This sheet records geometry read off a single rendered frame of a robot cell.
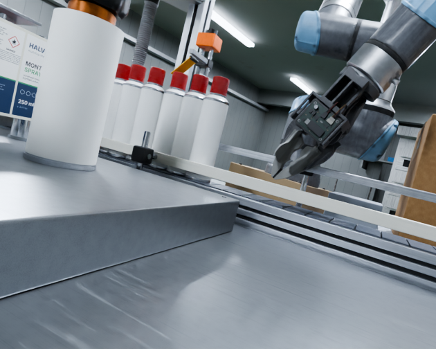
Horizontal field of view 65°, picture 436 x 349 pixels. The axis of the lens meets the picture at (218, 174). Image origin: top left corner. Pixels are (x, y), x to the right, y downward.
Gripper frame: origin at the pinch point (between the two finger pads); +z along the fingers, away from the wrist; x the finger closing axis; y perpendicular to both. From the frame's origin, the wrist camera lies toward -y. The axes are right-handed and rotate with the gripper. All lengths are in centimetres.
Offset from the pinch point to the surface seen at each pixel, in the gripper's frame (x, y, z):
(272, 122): -304, -881, 40
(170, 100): -26.5, 1.5, 4.6
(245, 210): 1.2, 5.1, 7.9
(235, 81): -386, -708, 18
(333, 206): 10.7, 4.1, -2.8
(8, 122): -55, 7, 36
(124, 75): -41.0, 0.0, 8.7
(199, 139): -15.1, 2.8, 5.7
